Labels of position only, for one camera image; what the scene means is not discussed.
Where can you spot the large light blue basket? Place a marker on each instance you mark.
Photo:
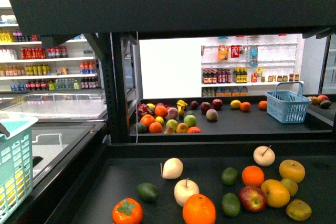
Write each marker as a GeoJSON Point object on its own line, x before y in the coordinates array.
{"type": "Point", "coordinates": [16, 163]}

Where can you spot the far yellow lemon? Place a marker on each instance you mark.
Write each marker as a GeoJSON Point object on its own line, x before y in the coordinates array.
{"type": "Point", "coordinates": [235, 104]}

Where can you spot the black shelf upright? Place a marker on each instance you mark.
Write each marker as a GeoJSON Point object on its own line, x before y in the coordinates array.
{"type": "Point", "coordinates": [121, 68]}

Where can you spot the black upper shelf board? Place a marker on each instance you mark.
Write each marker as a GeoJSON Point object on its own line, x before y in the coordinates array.
{"type": "Point", "coordinates": [176, 18]}

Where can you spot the yellow bananas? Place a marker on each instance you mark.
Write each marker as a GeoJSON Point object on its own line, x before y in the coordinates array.
{"type": "Point", "coordinates": [181, 106]}

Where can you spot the pink dragon fruit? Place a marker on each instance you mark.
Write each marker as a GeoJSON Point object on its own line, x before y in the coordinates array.
{"type": "Point", "coordinates": [143, 110]}

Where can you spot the far green apple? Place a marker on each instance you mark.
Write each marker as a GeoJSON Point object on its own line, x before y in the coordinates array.
{"type": "Point", "coordinates": [190, 120]}

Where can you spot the far dark red apple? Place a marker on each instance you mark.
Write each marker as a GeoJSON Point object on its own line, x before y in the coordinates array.
{"type": "Point", "coordinates": [205, 106]}

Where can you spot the far pink peach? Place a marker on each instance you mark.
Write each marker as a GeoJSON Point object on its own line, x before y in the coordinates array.
{"type": "Point", "coordinates": [212, 115]}

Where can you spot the white pear left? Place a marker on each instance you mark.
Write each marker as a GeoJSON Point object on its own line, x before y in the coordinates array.
{"type": "Point", "coordinates": [172, 168]}

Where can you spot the white pear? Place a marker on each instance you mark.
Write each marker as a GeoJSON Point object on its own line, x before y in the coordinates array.
{"type": "Point", "coordinates": [264, 156]}
{"type": "Point", "coordinates": [184, 189]}
{"type": "Point", "coordinates": [172, 168]}

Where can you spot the white pear middle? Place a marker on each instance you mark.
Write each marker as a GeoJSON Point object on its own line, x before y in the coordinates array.
{"type": "Point", "coordinates": [184, 189]}

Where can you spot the far orange by basket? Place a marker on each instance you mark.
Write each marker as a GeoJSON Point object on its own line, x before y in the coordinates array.
{"type": "Point", "coordinates": [262, 105]}

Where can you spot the dark green avocado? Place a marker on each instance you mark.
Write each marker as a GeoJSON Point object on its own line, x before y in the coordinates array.
{"type": "Point", "coordinates": [147, 192]}

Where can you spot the green lime upper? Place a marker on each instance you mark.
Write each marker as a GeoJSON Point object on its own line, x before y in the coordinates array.
{"type": "Point", "coordinates": [229, 176]}

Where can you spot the green lime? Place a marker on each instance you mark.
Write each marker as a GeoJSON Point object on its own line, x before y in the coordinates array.
{"type": "Point", "coordinates": [230, 205]}
{"type": "Point", "coordinates": [229, 176]}

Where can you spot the glass freezer chest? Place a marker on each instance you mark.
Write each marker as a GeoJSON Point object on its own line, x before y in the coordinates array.
{"type": "Point", "coordinates": [65, 118]}

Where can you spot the white pear right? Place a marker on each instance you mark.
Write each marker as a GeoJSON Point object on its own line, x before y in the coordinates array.
{"type": "Point", "coordinates": [264, 156]}

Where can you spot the small orange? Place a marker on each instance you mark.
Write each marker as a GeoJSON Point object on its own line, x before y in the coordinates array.
{"type": "Point", "coordinates": [253, 176]}

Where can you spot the large orange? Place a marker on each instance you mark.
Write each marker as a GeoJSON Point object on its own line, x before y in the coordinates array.
{"type": "Point", "coordinates": [199, 209]}

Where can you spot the small blue basket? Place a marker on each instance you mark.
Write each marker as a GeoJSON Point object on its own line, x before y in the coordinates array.
{"type": "Point", "coordinates": [287, 106]}

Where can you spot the orange persimmon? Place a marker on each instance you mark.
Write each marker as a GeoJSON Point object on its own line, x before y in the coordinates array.
{"type": "Point", "coordinates": [127, 211]}

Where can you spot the green lime lower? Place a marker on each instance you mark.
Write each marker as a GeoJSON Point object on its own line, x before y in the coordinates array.
{"type": "Point", "coordinates": [230, 205]}

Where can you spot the red yellow apple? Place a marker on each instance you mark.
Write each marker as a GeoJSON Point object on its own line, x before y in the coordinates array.
{"type": "Point", "coordinates": [252, 198]}

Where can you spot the yellow brown pear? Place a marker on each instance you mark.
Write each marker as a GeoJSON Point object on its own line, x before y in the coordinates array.
{"type": "Point", "coordinates": [292, 169]}

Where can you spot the yellow orange apple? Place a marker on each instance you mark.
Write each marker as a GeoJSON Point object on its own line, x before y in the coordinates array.
{"type": "Point", "coordinates": [277, 195]}

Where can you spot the olive kiwi upper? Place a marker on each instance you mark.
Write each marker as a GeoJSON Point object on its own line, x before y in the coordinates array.
{"type": "Point", "coordinates": [291, 185]}

